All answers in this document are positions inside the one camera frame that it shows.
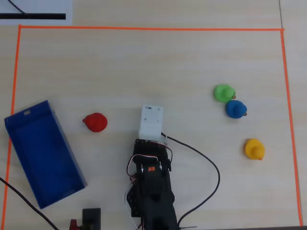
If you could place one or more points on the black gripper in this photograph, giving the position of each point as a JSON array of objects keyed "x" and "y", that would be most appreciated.
[{"x": 145, "y": 146}]

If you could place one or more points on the green rubber duck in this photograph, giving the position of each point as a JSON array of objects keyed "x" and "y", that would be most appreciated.
[{"x": 223, "y": 93}]

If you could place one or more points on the blue rubber duck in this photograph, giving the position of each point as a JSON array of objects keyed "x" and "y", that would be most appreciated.
[{"x": 235, "y": 109}]

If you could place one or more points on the red rubber duck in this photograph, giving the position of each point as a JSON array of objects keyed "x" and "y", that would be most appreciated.
[{"x": 96, "y": 122}]

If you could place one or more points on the yellow rubber duck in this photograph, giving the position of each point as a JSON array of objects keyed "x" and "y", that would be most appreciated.
[{"x": 253, "y": 148}]

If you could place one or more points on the blue plastic box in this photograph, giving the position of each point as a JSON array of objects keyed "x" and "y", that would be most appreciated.
[{"x": 45, "y": 155}]

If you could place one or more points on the black table clamp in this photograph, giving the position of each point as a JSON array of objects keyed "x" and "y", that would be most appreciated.
[{"x": 91, "y": 218}]

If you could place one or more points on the orange tape strip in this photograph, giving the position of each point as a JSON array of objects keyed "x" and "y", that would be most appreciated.
[
  {"x": 289, "y": 107},
  {"x": 144, "y": 28},
  {"x": 15, "y": 83}
]

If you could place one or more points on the black tape strip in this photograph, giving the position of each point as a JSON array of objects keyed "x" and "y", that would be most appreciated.
[{"x": 43, "y": 16}]

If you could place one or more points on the white paper sheet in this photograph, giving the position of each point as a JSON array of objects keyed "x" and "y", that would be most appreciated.
[{"x": 48, "y": 6}]

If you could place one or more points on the white camera box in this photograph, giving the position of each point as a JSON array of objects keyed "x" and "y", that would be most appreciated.
[{"x": 151, "y": 122}]

